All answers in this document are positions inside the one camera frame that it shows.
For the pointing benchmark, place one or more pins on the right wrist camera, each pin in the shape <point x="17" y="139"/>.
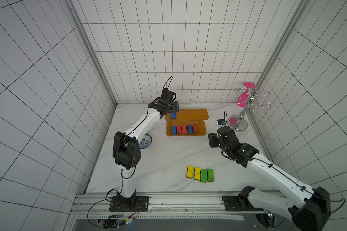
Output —
<point x="221" y="122"/>

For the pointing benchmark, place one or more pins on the chrome glass holder stand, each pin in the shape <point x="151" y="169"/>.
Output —
<point x="256" y="98"/>

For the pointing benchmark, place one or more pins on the red eraser bottom right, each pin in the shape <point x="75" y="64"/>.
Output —
<point x="195" y="128"/>

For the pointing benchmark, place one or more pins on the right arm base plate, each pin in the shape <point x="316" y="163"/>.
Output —
<point x="238" y="204"/>

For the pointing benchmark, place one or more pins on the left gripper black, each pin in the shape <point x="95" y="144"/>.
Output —
<point x="175" y="107"/>

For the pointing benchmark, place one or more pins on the green eraser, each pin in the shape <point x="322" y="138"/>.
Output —
<point x="204" y="175"/>
<point x="210" y="173"/>

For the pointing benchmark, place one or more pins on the red eraser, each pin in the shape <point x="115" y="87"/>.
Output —
<point x="195" y="128"/>
<point x="184" y="130"/>
<point x="178" y="129"/>

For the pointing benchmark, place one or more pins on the two-tier wooden shelf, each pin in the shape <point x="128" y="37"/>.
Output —
<point x="188" y="117"/>

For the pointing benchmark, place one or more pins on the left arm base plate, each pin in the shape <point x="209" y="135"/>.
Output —
<point x="135" y="203"/>

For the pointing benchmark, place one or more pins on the blue eraser bottom left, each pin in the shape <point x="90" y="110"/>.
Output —
<point x="173" y="130"/>

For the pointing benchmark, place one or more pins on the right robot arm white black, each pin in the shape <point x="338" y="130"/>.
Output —
<point x="307" y="207"/>

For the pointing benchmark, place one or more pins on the blue floral plate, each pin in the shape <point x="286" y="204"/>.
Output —
<point x="145" y="141"/>

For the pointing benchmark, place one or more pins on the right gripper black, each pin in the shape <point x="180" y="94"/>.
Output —
<point x="213" y="140"/>

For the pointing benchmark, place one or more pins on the aluminium mounting rail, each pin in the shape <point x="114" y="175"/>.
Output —
<point x="162" y="205"/>

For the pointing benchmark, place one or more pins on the yellow eraser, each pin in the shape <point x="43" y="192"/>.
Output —
<point x="197" y="173"/>
<point x="190" y="172"/>

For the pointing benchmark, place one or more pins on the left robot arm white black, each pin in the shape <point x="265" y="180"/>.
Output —
<point x="126" y="149"/>

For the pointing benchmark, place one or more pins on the red eraser bottom middle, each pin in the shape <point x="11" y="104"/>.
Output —
<point x="184" y="130"/>

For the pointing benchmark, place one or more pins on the pink wine glass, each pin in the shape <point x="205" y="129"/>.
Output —
<point x="243" y="98"/>

